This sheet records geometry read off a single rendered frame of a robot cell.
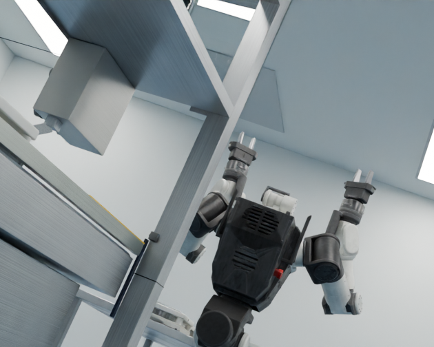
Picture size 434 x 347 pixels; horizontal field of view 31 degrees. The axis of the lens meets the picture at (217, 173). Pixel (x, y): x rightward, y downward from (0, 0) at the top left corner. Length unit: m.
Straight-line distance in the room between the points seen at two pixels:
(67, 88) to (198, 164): 0.36
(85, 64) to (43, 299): 0.57
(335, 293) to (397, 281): 4.01
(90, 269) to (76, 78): 0.47
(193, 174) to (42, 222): 0.57
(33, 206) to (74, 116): 0.48
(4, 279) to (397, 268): 5.48
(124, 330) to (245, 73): 0.70
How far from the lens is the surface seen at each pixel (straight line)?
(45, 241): 1.46
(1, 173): 1.29
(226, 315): 2.43
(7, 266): 1.48
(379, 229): 6.81
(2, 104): 1.28
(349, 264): 2.87
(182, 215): 1.86
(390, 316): 6.66
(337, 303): 2.76
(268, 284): 2.48
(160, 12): 1.55
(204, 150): 1.91
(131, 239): 1.78
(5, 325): 1.55
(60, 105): 1.83
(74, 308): 3.33
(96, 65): 1.85
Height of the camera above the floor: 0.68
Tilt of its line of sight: 15 degrees up
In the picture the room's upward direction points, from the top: 24 degrees clockwise
